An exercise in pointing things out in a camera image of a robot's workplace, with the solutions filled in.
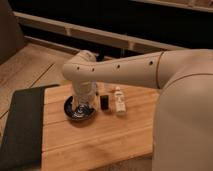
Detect small white bottle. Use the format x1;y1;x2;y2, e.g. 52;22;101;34
114;87;126;115

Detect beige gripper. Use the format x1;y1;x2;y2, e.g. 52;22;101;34
72;82;97;109

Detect black ceramic bowl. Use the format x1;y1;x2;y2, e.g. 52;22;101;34
64;96;95;121

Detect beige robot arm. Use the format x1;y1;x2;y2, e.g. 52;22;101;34
62;49;213;113

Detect wooden cutting board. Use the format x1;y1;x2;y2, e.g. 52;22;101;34
42;85;158;171

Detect dark green cloth mat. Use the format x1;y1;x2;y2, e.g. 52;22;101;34
0;84;55;171

